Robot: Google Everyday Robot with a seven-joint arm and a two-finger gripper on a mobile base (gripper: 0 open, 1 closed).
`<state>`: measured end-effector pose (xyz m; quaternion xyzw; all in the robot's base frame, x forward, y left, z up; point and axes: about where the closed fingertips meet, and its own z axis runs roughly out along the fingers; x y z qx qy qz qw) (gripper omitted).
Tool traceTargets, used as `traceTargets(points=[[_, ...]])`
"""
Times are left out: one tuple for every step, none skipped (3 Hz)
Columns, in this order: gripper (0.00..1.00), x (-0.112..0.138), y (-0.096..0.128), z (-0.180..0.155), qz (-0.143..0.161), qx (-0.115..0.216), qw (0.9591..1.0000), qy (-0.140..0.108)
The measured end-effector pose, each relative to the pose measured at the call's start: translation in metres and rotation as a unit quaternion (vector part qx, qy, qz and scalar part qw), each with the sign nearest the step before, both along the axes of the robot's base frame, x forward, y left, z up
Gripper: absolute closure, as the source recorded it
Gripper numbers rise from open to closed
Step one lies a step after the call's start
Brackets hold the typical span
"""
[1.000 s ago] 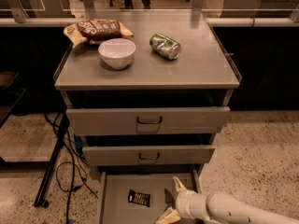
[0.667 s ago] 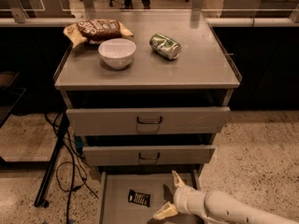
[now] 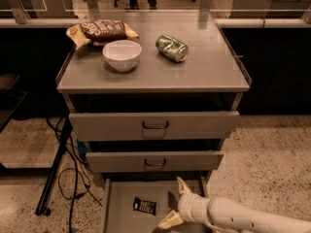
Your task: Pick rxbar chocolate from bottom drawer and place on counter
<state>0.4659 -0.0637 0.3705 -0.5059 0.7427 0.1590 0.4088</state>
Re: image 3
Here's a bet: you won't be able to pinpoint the grey middle drawer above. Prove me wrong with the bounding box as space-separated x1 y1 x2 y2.
86 150 225 173

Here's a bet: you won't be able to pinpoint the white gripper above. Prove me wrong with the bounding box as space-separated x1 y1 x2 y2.
158 177 211 229

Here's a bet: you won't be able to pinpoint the brown chip bag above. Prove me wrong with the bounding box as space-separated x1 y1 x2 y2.
66 19 139 50

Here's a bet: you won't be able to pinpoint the green soda can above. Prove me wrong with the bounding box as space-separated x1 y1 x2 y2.
155 35 189 63

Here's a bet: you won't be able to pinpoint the black rxbar chocolate wrapper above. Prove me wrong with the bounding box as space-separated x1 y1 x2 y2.
133 197 156 216

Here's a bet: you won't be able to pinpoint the grey metal drawer cabinet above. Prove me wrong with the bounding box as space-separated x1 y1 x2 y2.
55 9 253 233

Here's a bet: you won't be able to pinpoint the white horizontal rail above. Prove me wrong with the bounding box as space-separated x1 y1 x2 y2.
0 18 311 28

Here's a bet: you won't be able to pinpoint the grey open bottom drawer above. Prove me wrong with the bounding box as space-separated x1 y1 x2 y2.
99 179 212 233

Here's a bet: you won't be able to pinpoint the white ceramic bowl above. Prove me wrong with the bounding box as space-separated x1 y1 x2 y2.
102 40 142 72

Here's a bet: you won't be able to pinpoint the grey top drawer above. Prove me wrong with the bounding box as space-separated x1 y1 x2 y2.
69 111 239 142

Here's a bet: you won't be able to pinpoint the black floor cables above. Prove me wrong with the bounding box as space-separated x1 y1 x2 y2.
45 115 104 233

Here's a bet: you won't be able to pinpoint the black table leg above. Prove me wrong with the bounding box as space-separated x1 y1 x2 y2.
35 117 72 216

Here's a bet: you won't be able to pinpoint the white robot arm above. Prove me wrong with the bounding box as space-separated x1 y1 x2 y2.
158 177 311 233

